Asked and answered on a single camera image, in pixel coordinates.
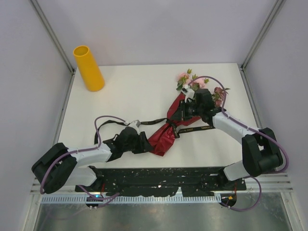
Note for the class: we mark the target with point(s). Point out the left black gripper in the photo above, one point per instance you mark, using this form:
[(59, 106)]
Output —
[(144, 146)]

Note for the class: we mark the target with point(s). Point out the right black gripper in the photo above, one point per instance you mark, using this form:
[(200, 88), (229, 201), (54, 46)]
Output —
[(180, 113)]

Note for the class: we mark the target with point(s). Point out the red wrapping paper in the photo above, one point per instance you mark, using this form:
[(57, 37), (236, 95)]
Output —
[(164, 137)]

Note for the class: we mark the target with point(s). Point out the black gold-lettered ribbon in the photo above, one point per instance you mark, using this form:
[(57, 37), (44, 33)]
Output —
[(154, 122)]

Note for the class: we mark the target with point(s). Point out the pink artificial flower bunch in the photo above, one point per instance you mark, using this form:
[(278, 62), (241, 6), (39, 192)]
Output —
[(193, 81)]

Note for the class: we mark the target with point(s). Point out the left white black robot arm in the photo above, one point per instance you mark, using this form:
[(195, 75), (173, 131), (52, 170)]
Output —
[(61, 166)]

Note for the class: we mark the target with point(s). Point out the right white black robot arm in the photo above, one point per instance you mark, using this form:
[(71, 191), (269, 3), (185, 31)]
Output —
[(260, 151)]

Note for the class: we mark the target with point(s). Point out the yellow cylindrical vase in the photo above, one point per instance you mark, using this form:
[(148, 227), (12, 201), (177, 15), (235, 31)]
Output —
[(88, 68)]

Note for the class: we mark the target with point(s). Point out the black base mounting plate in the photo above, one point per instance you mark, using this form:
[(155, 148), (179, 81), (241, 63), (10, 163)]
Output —
[(163, 182)]

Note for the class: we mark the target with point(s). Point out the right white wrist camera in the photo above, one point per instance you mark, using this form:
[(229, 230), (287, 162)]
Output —
[(188, 92)]

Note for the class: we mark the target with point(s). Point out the white slotted cable duct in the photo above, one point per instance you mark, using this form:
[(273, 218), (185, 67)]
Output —
[(84, 199)]

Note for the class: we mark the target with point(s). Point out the left aluminium frame post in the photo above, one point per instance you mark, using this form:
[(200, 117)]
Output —
[(48, 28)]

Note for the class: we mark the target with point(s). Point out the aluminium frame post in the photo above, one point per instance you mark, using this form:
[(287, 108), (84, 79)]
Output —
[(48, 28), (275, 10)]

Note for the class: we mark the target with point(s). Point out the right aluminium frame post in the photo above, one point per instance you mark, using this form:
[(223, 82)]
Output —
[(275, 10)]

